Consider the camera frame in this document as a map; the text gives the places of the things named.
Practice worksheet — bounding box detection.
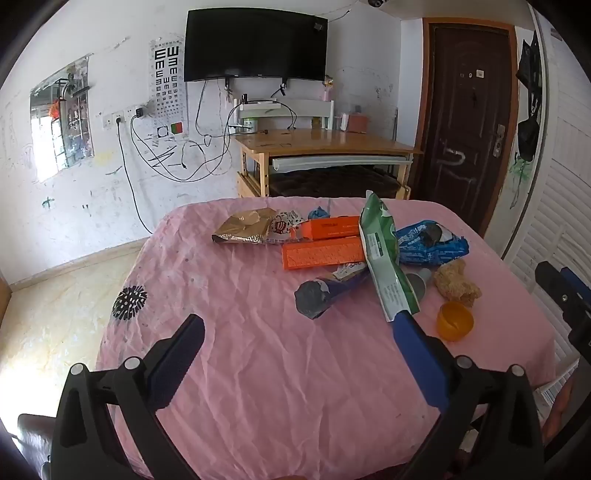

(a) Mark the orange box with white print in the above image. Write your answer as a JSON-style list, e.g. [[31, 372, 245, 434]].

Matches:
[[281, 235, 365, 273]]

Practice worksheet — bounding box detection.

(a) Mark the brown sponge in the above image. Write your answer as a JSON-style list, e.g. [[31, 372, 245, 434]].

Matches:
[[434, 259, 482, 306]]

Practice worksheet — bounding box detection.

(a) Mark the grey round lid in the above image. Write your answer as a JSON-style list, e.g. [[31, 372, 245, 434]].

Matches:
[[405, 270, 434, 301]]

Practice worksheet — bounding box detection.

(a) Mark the wooden desk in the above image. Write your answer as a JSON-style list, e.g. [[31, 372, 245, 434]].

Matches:
[[235, 128, 423, 200]]

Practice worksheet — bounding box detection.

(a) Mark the black television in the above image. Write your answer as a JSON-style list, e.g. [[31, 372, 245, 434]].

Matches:
[[185, 8, 329, 83]]

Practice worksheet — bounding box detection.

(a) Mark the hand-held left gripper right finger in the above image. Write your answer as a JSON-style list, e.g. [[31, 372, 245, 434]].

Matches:
[[392, 310, 546, 480]]

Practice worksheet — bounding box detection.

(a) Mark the wall mirror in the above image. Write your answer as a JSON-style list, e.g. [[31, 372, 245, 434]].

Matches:
[[30, 54, 95, 182]]

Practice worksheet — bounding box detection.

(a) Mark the eye chart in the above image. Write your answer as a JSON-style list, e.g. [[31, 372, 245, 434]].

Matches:
[[150, 39, 186, 139]]

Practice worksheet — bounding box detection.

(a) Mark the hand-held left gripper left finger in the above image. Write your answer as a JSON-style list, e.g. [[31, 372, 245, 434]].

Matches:
[[51, 314, 206, 480]]

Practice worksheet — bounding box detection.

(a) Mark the blue cookie packet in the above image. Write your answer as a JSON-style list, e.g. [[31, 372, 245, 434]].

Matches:
[[396, 220, 469, 267]]

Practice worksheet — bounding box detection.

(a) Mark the dark brown door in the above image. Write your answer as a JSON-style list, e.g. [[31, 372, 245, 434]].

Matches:
[[416, 18, 515, 236]]

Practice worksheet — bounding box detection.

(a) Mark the black hanging bag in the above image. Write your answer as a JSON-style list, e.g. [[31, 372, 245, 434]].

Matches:
[[515, 30, 543, 162]]

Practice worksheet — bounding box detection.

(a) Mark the brown foil snack bag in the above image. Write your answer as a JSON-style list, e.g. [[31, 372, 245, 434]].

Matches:
[[211, 208, 278, 246]]

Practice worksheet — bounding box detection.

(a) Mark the white louvered closet door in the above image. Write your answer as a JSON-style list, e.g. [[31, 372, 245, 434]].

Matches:
[[503, 9, 591, 365]]

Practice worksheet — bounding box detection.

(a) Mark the green snack bag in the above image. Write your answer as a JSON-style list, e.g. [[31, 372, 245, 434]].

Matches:
[[358, 190, 422, 324]]

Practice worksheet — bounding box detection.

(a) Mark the white chair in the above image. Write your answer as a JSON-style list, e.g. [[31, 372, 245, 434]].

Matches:
[[272, 99, 334, 131]]

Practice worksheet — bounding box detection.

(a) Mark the black cable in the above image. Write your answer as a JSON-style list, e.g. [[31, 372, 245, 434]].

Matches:
[[115, 83, 241, 234]]

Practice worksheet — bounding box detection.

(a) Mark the dark brown seat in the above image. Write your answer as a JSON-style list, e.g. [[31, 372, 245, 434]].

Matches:
[[17, 413, 57, 480]]

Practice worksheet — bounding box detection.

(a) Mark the dark brown bench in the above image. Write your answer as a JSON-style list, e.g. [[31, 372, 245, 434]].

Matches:
[[269, 166, 402, 199]]

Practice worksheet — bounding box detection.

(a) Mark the grey keyboard tray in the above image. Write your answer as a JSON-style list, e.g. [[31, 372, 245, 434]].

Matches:
[[271, 154, 411, 172]]

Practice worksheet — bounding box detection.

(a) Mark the orange plastic cup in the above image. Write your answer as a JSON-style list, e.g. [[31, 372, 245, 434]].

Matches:
[[437, 302, 475, 342]]

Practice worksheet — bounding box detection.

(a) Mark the white router box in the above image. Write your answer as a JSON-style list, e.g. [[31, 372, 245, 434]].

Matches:
[[239, 99, 283, 121]]

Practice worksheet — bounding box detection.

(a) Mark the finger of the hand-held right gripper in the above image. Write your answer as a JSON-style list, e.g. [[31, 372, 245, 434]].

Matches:
[[534, 261, 591, 326]]

